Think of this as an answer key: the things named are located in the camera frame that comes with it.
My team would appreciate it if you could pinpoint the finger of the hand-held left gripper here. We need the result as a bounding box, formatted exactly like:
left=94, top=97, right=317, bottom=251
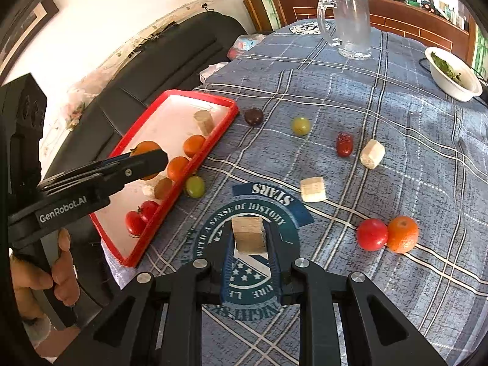
left=37, top=149, right=169, bottom=199
left=41, top=151, right=135, bottom=188

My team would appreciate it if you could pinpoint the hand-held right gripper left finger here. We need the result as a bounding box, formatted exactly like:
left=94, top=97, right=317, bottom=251
left=55, top=231, right=235, bottom=366

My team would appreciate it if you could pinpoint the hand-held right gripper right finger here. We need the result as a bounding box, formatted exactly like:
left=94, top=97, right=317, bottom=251
left=265, top=223, right=448, bottom=366

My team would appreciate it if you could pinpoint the beige cake slab front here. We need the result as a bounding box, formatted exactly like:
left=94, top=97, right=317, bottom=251
left=231, top=217, right=267, bottom=254

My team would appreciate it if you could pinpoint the red tomato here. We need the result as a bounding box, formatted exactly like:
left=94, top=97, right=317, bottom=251
left=125, top=211, right=146, bottom=236
left=137, top=200, right=160, bottom=224
left=356, top=218, right=389, bottom=252

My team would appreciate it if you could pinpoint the red rimmed white tray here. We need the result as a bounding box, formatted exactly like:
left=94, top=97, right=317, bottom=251
left=89, top=89, right=240, bottom=268

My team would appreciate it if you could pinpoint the person's left forearm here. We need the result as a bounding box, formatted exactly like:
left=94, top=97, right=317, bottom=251
left=22, top=314, right=82, bottom=361

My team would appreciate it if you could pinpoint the person's left hand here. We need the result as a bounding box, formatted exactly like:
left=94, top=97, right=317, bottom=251
left=11, top=229, right=81, bottom=321

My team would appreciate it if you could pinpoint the brownish round fruit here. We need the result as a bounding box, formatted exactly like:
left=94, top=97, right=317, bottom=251
left=154, top=177, right=174, bottom=200

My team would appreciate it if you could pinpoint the green grape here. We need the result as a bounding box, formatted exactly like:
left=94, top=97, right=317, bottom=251
left=292, top=117, right=311, bottom=137
left=185, top=175, right=206, bottom=199

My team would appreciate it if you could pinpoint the black sofa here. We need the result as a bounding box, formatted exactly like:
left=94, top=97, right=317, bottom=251
left=40, top=11, right=248, bottom=328

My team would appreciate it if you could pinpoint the white plastic wrapper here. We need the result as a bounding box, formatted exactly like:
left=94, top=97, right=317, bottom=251
left=198, top=61, right=229, bottom=84

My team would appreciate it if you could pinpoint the dark purple grape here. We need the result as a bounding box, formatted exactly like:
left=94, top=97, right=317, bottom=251
left=244, top=107, right=265, bottom=127

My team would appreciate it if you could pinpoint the red date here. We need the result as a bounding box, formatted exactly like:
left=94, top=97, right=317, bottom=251
left=336, top=133, right=353, bottom=158

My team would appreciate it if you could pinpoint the tissue packet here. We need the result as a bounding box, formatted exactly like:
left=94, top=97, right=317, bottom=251
left=228, top=34, right=266, bottom=61

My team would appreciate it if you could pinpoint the blue plaid printed tablecloth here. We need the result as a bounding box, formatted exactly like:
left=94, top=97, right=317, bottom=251
left=103, top=19, right=488, bottom=366

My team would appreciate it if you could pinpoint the clear glass mug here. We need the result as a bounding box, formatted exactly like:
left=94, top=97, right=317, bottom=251
left=317, top=0, right=373, bottom=60

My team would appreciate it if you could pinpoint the white bowl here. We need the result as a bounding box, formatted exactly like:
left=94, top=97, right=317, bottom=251
left=424, top=47, right=483, bottom=102

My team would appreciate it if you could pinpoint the green leafy vegetable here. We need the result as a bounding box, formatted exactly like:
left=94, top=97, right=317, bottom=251
left=431, top=52, right=464, bottom=84

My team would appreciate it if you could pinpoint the dark picture frame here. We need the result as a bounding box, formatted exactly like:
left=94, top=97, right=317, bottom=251
left=23, top=0, right=59, bottom=46

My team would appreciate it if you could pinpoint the bamboo wall painting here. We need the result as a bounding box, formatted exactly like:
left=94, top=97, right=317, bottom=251
left=249, top=0, right=281, bottom=31
left=475, top=27, right=488, bottom=81

